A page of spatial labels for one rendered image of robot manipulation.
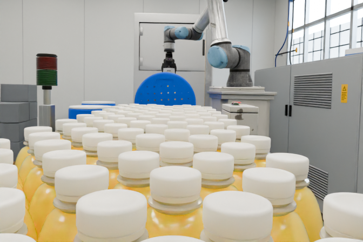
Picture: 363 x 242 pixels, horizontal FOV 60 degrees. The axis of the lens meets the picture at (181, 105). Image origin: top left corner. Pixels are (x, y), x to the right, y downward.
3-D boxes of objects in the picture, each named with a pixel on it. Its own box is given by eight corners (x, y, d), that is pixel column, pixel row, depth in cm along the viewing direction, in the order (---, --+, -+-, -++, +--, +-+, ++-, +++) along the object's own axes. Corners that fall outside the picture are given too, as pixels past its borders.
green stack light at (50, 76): (60, 86, 104) (60, 71, 104) (53, 85, 98) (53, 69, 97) (41, 85, 104) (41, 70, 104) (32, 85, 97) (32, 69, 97)
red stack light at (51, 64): (60, 71, 104) (60, 58, 103) (53, 69, 97) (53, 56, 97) (41, 70, 104) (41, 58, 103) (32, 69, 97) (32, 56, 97)
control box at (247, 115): (245, 128, 130) (246, 103, 129) (257, 135, 110) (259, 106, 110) (221, 128, 130) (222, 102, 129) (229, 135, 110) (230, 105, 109)
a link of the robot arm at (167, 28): (168, 24, 202) (161, 26, 208) (168, 41, 202) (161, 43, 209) (178, 26, 206) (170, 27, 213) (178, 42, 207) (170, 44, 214)
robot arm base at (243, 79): (250, 86, 188) (250, 69, 187) (255, 87, 173) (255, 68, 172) (225, 86, 189) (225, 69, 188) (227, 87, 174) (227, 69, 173)
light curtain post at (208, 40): (208, 212, 298) (212, 30, 289) (208, 215, 292) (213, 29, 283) (201, 212, 298) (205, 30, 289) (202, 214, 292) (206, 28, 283)
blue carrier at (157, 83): (190, 116, 233) (188, 77, 231) (197, 132, 146) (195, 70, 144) (151, 118, 233) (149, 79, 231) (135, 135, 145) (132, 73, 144)
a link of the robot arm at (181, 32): (193, 26, 200) (182, 28, 209) (179, 25, 193) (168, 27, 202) (193, 39, 201) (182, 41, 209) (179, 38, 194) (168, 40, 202)
